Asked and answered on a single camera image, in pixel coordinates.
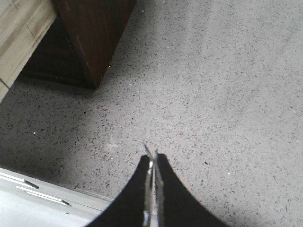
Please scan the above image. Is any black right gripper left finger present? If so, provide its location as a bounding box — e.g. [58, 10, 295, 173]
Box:
[87, 155, 152, 227]

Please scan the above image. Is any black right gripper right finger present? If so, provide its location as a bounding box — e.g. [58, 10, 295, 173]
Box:
[155, 154, 227, 227]

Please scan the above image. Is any wooden drawer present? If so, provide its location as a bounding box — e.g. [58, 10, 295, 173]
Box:
[0, 0, 57, 100]

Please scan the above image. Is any dark wooden drawer cabinet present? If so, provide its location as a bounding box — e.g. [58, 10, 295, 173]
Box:
[21, 0, 136, 89]

